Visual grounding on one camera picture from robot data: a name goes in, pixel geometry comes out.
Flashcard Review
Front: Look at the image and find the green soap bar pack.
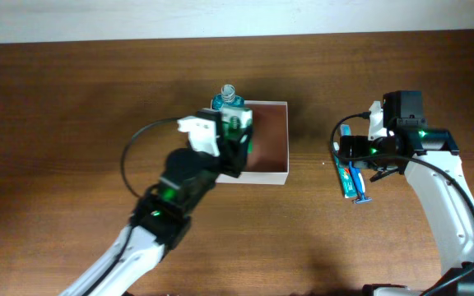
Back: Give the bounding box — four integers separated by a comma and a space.
220, 105, 253, 154

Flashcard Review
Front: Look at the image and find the blue mouthwash bottle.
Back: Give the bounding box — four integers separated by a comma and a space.
211, 84, 244, 110

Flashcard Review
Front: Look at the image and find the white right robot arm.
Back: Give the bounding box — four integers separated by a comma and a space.
330, 90, 474, 295

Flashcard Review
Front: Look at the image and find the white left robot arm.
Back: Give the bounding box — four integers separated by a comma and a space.
64, 107, 253, 295

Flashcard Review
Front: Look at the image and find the blue white toothbrush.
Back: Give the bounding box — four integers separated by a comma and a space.
340, 124, 365, 198

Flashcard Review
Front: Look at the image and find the Colgate toothpaste tube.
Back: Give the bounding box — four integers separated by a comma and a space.
334, 157, 357, 198

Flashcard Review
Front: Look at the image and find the blue disposable razor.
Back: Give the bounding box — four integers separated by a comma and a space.
349, 162, 372, 205

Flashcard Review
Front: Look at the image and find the white cardboard box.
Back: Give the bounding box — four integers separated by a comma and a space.
216, 100, 290, 185

